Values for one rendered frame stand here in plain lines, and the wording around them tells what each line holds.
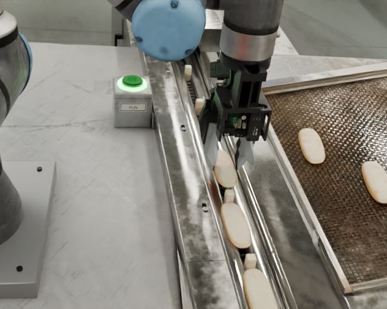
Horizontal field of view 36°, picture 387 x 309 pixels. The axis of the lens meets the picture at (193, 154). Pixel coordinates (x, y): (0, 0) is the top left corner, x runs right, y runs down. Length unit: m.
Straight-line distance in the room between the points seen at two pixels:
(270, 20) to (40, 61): 0.71
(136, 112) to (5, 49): 0.34
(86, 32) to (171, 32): 2.90
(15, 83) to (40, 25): 2.73
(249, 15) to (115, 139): 0.43
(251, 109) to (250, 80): 0.05
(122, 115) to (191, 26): 0.52
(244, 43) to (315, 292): 0.36
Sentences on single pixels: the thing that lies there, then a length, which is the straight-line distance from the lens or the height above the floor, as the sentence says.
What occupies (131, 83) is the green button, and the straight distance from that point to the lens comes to 1.11.
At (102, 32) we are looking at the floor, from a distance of 3.51.
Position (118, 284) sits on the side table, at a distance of 0.83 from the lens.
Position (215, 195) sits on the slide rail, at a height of 0.85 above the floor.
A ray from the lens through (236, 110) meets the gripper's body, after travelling 0.81.
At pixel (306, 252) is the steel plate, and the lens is 0.92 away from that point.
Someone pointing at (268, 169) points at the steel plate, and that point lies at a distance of 1.07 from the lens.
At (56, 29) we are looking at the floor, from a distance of 3.54.
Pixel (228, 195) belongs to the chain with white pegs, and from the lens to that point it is 0.92.
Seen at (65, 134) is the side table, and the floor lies 0.82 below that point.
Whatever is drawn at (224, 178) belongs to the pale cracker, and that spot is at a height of 0.88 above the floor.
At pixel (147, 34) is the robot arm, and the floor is 1.19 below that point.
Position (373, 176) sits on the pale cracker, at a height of 0.92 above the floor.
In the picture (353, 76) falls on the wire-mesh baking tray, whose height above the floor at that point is 0.93.
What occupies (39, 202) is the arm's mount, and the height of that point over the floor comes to 0.85.
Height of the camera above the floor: 1.44
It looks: 35 degrees down
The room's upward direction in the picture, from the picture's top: 7 degrees clockwise
